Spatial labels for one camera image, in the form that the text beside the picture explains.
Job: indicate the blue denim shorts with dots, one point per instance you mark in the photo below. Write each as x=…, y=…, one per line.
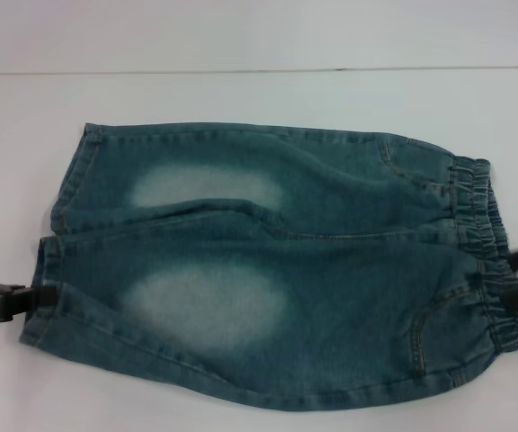
x=241, y=252

